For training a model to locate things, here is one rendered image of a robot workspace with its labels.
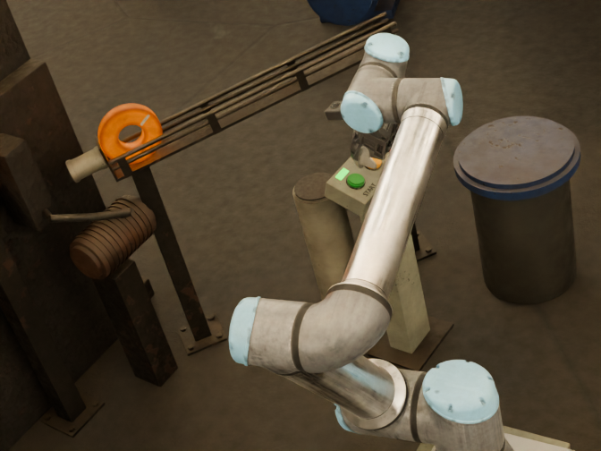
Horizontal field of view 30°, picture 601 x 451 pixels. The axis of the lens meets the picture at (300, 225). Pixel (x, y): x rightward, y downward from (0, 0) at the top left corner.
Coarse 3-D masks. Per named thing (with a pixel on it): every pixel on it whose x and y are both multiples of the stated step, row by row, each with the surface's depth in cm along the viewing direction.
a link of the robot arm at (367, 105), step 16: (368, 64) 224; (384, 64) 224; (352, 80) 225; (368, 80) 221; (384, 80) 220; (352, 96) 219; (368, 96) 218; (384, 96) 217; (352, 112) 220; (368, 112) 218; (384, 112) 218; (352, 128) 224; (368, 128) 221
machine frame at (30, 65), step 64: (0, 0) 273; (0, 64) 277; (0, 128) 275; (64, 128) 292; (64, 192) 297; (64, 256) 303; (0, 320) 289; (64, 320) 308; (0, 384) 294; (0, 448) 300
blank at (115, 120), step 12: (120, 108) 273; (132, 108) 273; (144, 108) 275; (108, 120) 272; (120, 120) 273; (132, 120) 275; (144, 120) 276; (156, 120) 277; (108, 132) 274; (144, 132) 278; (156, 132) 279; (108, 144) 276; (120, 144) 277; (132, 144) 280; (156, 144) 280; (108, 156) 278; (132, 156) 280
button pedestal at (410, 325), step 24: (360, 168) 264; (336, 192) 260; (360, 192) 259; (360, 216) 260; (408, 240) 281; (408, 264) 284; (408, 288) 287; (408, 312) 290; (384, 336) 304; (408, 336) 293; (432, 336) 300; (384, 360) 298; (408, 360) 296
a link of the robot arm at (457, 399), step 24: (456, 360) 237; (432, 384) 232; (456, 384) 231; (480, 384) 230; (432, 408) 230; (456, 408) 227; (480, 408) 227; (432, 432) 233; (456, 432) 230; (480, 432) 230
